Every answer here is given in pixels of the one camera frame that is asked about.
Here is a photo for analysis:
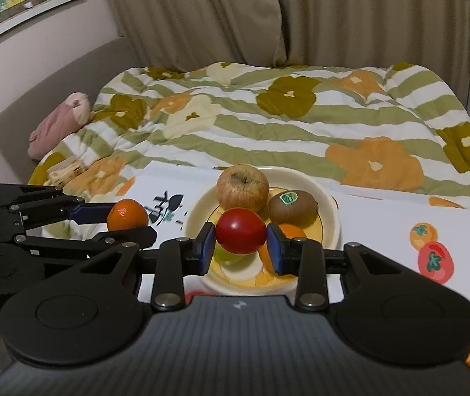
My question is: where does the beige curtain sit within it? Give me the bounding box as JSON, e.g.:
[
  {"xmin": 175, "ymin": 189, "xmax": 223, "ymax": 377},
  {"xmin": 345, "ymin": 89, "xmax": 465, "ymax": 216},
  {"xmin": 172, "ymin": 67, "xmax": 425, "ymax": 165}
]
[
  {"xmin": 94, "ymin": 0, "xmax": 290, "ymax": 72},
  {"xmin": 268, "ymin": 0, "xmax": 470, "ymax": 105}
]

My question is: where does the pink plush toy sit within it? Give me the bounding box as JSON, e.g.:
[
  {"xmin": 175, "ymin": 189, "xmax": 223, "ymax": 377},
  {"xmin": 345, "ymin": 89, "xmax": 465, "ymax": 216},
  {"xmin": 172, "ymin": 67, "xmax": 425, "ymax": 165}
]
[{"xmin": 27, "ymin": 92, "xmax": 92, "ymax": 161}]

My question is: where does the patterned tissue packet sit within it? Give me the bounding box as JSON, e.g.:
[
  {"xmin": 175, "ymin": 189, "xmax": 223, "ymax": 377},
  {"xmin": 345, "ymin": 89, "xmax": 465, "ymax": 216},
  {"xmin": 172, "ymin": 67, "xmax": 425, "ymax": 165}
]
[{"xmin": 47, "ymin": 159, "xmax": 87, "ymax": 186}]

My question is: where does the brown kiwi with sticker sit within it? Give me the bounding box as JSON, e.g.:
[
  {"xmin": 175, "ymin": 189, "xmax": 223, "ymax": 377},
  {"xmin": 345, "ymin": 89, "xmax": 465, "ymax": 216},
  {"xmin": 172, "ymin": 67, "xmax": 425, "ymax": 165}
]
[{"xmin": 269, "ymin": 190, "xmax": 319, "ymax": 227}]

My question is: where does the large green apple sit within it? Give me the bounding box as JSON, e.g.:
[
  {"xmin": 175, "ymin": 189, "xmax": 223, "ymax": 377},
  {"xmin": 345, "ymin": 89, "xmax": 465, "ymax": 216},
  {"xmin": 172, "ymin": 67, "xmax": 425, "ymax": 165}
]
[{"xmin": 214, "ymin": 245, "xmax": 246, "ymax": 265}]

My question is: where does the round orange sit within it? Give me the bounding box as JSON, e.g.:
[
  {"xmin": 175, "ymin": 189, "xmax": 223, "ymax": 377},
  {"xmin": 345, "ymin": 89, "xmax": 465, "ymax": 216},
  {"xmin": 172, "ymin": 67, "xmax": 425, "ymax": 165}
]
[{"xmin": 258, "ymin": 223, "xmax": 308, "ymax": 274}]

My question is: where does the white printed tablecloth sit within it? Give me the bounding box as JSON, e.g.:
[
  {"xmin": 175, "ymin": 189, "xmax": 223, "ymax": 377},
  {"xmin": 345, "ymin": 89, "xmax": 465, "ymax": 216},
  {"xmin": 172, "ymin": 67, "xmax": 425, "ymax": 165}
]
[{"xmin": 127, "ymin": 161, "xmax": 470, "ymax": 385}]

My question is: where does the small red plum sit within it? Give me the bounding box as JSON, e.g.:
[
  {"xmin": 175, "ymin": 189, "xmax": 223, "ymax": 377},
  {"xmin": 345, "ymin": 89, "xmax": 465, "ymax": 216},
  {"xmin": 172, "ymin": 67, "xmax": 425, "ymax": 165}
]
[{"xmin": 215, "ymin": 208, "xmax": 269, "ymax": 255}]

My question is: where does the cream plate with duck print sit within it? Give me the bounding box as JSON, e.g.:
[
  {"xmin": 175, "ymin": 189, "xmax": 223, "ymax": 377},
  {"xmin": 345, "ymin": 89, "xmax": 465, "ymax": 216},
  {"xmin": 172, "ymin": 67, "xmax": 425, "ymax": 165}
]
[{"xmin": 182, "ymin": 167, "xmax": 340, "ymax": 296}]

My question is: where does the floral striped blanket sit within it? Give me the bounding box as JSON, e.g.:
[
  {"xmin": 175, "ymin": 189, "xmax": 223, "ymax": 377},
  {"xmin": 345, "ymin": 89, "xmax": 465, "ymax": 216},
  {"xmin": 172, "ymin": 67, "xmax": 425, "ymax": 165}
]
[{"xmin": 28, "ymin": 62, "xmax": 470, "ymax": 216}]

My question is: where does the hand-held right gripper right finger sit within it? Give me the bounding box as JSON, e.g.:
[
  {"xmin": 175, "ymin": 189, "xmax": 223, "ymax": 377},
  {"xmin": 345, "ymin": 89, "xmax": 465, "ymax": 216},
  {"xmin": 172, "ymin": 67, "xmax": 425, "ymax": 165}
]
[{"xmin": 267, "ymin": 223, "xmax": 422, "ymax": 313}]

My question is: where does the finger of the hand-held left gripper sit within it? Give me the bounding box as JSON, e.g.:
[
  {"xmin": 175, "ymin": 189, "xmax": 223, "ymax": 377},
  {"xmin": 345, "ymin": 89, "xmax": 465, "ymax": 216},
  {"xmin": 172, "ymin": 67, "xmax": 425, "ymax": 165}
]
[
  {"xmin": 0, "ymin": 183, "xmax": 118, "ymax": 232},
  {"xmin": 14, "ymin": 225, "xmax": 159, "ymax": 260}
]

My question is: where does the large tangerine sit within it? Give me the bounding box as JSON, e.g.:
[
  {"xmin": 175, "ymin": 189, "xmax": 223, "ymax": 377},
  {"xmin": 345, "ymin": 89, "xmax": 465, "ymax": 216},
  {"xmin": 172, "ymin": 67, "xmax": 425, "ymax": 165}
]
[{"xmin": 107, "ymin": 199, "xmax": 150, "ymax": 232}]

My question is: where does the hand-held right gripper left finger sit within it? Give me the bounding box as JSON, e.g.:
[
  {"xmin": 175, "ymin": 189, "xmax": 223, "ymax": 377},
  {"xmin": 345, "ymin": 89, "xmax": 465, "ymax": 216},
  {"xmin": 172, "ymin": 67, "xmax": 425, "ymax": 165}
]
[{"xmin": 67, "ymin": 222, "xmax": 218, "ymax": 311}]

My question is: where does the grey bed frame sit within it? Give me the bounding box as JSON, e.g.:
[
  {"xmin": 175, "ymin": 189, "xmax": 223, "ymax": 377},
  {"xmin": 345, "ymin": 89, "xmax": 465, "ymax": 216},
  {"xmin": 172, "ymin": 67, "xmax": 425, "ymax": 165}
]
[{"xmin": 0, "ymin": 36, "xmax": 137, "ymax": 174}]

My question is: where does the large red apple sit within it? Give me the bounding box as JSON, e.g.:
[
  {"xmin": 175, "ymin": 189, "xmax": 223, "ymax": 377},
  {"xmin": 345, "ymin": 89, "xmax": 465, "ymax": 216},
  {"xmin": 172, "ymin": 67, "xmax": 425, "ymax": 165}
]
[{"xmin": 217, "ymin": 164, "xmax": 270, "ymax": 212}]

